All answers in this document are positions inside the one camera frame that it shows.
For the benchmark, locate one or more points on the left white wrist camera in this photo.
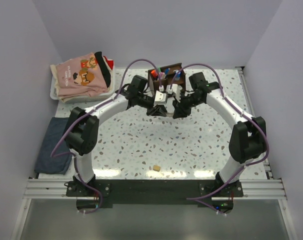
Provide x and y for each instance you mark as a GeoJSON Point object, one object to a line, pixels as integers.
{"type": "Point", "coordinates": [160, 98]}

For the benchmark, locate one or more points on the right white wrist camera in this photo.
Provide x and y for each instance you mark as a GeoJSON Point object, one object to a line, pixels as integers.
{"type": "Point", "coordinates": [175, 91]}

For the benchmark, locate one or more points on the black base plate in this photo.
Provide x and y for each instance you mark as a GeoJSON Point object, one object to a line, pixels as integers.
{"type": "Point", "coordinates": [105, 193]}

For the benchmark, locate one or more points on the beige eraser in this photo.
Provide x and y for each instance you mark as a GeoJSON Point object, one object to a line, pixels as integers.
{"type": "Point", "coordinates": [169, 115]}

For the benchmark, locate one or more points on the black red folded garment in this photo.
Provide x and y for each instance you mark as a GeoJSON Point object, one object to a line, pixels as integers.
{"type": "Point", "coordinates": [106, 66]}

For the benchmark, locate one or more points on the brown wooden desk organizer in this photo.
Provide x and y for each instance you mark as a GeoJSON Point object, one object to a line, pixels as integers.
{"type": "Point", "coordinates": [155, 84]}

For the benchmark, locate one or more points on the blue grey sharpener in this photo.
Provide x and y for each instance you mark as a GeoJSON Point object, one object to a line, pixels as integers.
{"type": "Point", "coordinates": [177, 75]}

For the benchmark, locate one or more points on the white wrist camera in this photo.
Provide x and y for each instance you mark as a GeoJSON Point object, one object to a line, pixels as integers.
{"type": "Point", "coordinates": [160, 98]}
{"type": "Point", "coordinates": [175, 91]}

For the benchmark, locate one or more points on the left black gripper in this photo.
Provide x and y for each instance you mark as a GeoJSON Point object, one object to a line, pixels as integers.
{"type": "Point", "coordinates": [155, 111]}

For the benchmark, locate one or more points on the pink pixel-print shirt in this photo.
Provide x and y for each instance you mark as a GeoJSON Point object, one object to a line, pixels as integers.
{"type": "Point", "coordinates": [80, 76]}

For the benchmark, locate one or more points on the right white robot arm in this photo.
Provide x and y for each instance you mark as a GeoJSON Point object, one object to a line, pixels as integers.
{"type": "Point", "coordinates": [248, 140]}

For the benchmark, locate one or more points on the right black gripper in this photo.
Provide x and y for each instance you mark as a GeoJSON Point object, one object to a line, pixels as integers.
{"type": "Point", "coordinates": [180, 111]}

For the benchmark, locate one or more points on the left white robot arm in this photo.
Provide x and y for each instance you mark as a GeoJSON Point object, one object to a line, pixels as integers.
{"type": "Point", "coordinates": [83, 126]}

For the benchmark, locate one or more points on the orange black highlighter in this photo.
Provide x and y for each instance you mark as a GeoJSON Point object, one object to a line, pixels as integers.
{"type": "Point", "coordinates": [154, 74]}

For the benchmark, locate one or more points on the blue folded cloth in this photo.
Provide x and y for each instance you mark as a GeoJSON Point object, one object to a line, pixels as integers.
{"type": "Point", "coordinates": [45, 164]}

